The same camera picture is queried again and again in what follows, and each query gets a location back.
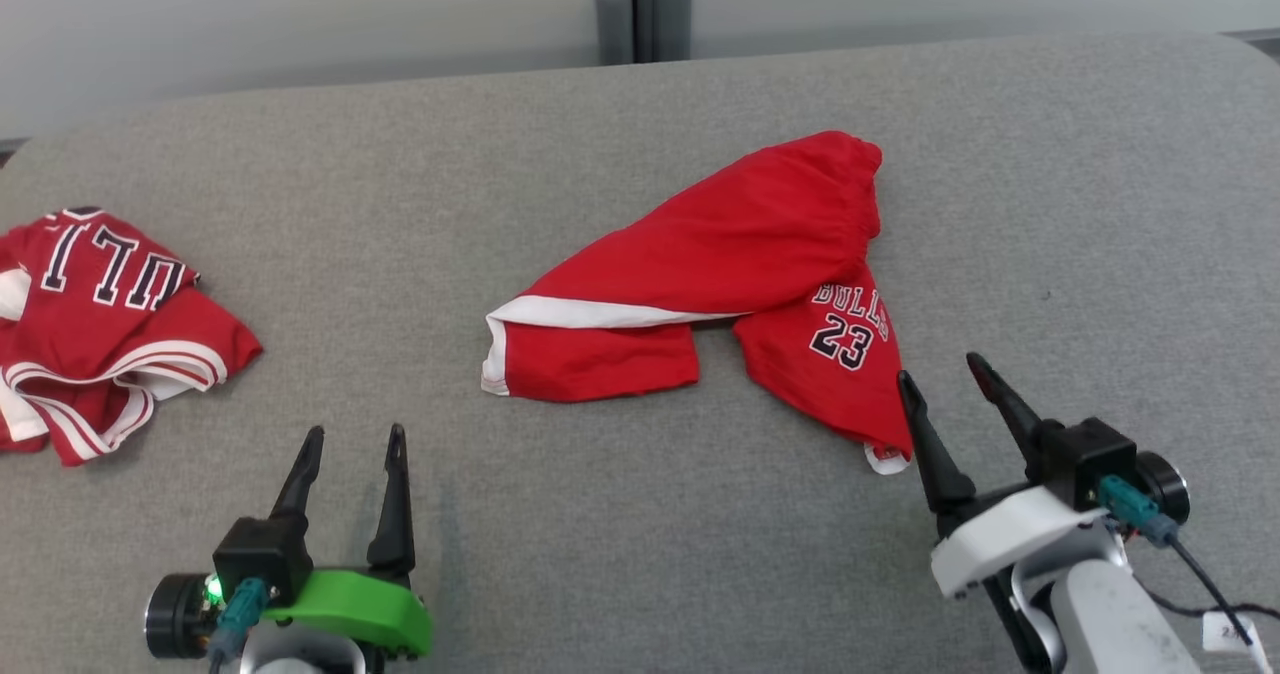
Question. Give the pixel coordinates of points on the red Bulls jersey white trim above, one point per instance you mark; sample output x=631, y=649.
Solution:
x=100, y=334

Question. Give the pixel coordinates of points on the grey rounded post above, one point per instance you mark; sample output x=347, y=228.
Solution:
x=674, y=19
x=613, y=24

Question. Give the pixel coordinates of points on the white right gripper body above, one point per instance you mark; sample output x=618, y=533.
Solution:
x=1010, y=539

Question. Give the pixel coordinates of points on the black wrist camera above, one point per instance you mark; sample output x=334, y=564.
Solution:
x=262, y=554
x=1085, y=459

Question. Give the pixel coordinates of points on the red Bulls 23 shorts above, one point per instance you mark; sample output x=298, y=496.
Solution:
x=720, y=254

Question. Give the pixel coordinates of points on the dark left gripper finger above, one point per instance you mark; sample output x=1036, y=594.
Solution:
x=300, y=474
x=394, y=514

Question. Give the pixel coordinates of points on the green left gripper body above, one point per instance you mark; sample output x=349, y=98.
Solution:
x=350, y=604

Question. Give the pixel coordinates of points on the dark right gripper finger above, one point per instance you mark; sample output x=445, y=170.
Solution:
x=1010, y=409
x=935, y=459

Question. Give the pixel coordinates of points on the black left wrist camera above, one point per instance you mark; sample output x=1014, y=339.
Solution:
x=262, y=554

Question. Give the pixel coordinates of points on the dark grey vertical frame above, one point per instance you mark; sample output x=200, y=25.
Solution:
x=643, y=4

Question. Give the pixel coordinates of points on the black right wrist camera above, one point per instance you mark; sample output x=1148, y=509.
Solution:
x=1085, y=459

